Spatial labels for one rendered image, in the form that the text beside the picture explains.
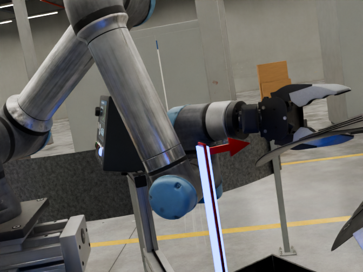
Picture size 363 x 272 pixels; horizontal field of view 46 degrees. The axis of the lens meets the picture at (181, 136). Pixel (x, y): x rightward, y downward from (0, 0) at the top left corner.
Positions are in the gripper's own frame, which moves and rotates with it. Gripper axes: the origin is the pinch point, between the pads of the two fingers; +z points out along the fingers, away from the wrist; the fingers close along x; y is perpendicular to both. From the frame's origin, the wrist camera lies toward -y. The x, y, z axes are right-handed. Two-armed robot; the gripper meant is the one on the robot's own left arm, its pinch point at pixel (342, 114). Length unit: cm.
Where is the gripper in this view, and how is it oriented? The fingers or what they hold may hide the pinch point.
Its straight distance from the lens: 69.6
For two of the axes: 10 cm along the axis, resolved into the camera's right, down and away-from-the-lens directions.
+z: 7.8, -0.4, -6.2
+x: 0.9, 9.9, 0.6
